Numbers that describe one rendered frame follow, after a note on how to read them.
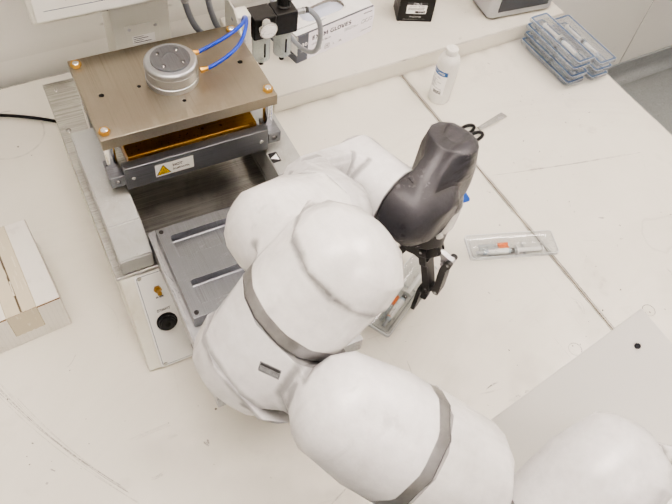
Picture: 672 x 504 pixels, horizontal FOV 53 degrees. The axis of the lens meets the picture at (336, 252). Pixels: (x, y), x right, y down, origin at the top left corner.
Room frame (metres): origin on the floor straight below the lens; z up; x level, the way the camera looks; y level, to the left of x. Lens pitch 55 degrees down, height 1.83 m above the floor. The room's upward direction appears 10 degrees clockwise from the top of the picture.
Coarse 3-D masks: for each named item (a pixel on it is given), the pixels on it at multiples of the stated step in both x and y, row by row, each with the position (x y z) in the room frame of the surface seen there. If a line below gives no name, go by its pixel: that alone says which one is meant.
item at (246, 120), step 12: (216, 120) 0.75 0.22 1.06; (228, 120) 0.76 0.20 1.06; (240, 120) 0.76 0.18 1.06; (252, 120) 0.77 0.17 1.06; (180, 132) 0.72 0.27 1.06; (192, 132) 0.72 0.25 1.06; (204, 132) 0.72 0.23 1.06; (216, 132) 0.73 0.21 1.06; (228, 132) 0.74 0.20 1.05; (132, 144) 0.67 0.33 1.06; (144, 144) 0.68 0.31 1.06; (156, 144) 0.68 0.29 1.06; (168, 144) 0.69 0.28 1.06; (180, 144) 0.69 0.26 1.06; (132, 156) 0.65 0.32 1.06; (144, 156) 0.66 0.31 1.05
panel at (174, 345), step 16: (160, 272) 0.55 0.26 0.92; (144, 288) 0.52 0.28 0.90; (160, 288) 0.53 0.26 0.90; (144, 304) 0.51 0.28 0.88; (160, 304) 0.52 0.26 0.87; (176, 320) 0.51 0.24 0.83; (160, 336) 0.49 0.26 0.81; (176, 336) 0.50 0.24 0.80; (160, 352) 0.48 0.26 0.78; (176, 352) 0.49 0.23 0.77; (192, 352) 0.50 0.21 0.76
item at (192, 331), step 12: (156, 240) 0.57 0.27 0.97; (156, 252) 0.55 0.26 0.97; (168, 276) 0.51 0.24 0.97; (168, 288) 0.51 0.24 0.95; (180, 300) 0.48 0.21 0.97; (180, 312) 0.46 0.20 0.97; (192, 324) 0.44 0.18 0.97; (192, 336) 0.42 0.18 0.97; (360, 336) 0.47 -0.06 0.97; (348, 348) 0.45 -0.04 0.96
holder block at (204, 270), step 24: (216, 216) 0.62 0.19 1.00; (168, 240) 0.56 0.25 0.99; (192, 240) 0.58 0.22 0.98; (216, 240) 0.58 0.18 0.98; (168, 264) 0.53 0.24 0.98; (192, 264) 0.52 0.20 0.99; (216, 264) 0.53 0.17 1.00; (192, 288) 0.49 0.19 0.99; (216, 288) 0.50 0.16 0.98; (192, 312) 0.45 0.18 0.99
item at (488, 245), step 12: (468, 240) 0.83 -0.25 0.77; (480, 240) 0.84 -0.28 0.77; (492, 240) 0.84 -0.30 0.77; (504, 240) 0.85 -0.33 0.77; (516, 240) 0.85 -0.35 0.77; (528, 240) 0.86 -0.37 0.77; (540, 240) 0.86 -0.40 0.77; (552, 240) 0.87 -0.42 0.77; (480, 252) 0.81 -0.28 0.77; (492, 252) 0.81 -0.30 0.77; (504, 252) 0.82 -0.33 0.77; (516, 252) 0.82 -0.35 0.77; (528, 252) 0.83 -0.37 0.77; (540, 252) 0.83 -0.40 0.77
